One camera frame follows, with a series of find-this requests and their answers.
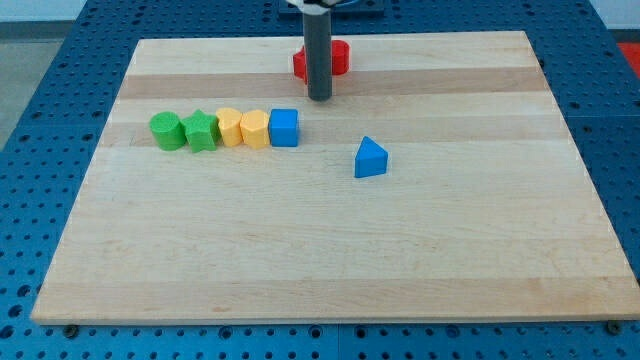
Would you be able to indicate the blue triangle block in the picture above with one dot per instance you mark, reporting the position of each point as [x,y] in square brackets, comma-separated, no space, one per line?
[371,159]

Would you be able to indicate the yellow hexagon block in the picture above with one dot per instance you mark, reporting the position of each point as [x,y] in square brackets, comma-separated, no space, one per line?
[254,126]

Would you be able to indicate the red star block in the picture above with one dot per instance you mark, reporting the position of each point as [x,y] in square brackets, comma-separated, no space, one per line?
[299,64]

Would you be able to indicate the green cylinder block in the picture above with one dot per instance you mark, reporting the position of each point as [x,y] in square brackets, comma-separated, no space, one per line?
[167,130]

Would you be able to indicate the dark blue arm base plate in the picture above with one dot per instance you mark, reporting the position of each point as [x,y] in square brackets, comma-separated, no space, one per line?
[344,8]

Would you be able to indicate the yellow heart block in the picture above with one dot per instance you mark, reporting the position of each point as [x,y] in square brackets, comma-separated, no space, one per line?
[229,120]

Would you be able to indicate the red moon block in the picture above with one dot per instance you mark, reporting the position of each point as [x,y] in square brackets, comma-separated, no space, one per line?
[340,55]

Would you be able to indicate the blue cube block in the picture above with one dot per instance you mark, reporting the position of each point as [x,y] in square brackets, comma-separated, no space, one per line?
[284,127]

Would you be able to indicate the green star block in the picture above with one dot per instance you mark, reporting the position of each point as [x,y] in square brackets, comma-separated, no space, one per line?
[201,131]

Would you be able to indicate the wooden board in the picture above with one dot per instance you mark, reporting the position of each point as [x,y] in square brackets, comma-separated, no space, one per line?
[486,213]

